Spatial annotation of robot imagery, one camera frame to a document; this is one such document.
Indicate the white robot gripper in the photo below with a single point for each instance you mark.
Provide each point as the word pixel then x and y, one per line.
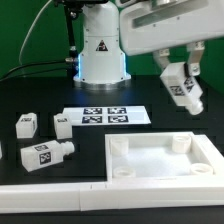
pixel 144 29

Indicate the white square table top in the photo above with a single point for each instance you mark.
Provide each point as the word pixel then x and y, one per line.
pixel 161 155

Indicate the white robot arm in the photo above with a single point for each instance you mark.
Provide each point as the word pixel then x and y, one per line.
pixel 102 61

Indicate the white sheet with tags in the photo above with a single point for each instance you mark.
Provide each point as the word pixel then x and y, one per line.
pixel 114 115

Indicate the white front fence bar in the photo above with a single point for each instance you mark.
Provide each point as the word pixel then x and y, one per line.
pixel 179 192

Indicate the white block at left edge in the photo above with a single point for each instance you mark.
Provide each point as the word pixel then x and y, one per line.
pixel 0 150

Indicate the black camera stand pole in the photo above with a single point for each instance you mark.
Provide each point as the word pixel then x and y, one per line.
pixel 72 10

